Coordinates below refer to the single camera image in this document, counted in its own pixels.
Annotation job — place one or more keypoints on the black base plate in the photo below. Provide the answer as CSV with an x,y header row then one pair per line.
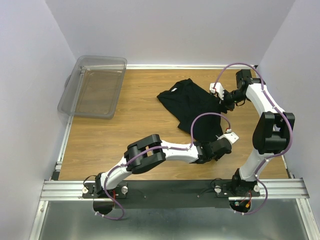
x,y
169,194

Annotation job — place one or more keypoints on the clear plastic bin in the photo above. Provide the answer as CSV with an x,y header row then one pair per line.
x,y
94,86

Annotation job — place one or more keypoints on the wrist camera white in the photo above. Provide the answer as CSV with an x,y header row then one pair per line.
x,y
231,136
217,90

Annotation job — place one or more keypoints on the black t shirt blue logo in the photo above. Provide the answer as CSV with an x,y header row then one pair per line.
x,y
186,101

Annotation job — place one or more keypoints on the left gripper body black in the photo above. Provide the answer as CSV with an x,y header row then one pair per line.
x,y
216,158

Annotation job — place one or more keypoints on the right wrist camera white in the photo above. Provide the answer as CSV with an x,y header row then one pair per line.
x,y
217,90

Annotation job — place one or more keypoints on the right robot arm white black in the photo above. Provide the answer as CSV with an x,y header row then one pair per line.
x,y
272,136

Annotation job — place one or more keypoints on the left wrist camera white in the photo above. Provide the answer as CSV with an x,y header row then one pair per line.
x,y
231,136

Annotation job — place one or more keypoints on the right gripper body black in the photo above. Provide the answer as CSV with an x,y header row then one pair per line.
x,y
230,98

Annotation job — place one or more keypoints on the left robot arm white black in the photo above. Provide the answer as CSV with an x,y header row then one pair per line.
x,y
149,152

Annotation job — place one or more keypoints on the aluminium frame rail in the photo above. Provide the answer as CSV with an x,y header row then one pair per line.
x,y
54,190

